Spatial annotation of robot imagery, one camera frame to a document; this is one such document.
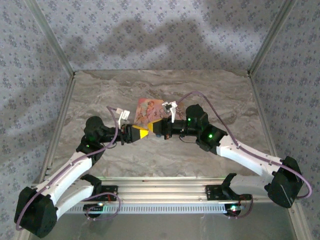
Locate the wide aluminium extrusion rail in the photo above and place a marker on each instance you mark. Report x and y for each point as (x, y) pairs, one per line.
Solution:
(162, 190)

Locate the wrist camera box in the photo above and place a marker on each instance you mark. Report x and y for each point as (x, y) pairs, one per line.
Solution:
(124, 115)
(170, 106)

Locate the pink picture book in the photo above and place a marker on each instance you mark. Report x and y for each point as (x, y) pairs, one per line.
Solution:
(146, 110)

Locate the aluminium table edge rail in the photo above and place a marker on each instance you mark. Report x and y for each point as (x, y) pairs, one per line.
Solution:
(266, 127)
(57, 127)

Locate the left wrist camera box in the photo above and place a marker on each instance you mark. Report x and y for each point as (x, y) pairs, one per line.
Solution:
(124, 115)

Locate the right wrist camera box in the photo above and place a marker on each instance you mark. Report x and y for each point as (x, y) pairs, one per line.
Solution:
(170, 106)

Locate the circuit board with green light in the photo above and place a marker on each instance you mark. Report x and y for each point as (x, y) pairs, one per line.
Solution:
(233, 208)
(96, 207)

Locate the aluminium frame post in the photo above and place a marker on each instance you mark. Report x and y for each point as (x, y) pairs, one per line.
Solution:
(270, 37)
(51, 37)
(298, 222)

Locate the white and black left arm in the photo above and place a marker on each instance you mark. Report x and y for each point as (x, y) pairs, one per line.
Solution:
(70, 172)

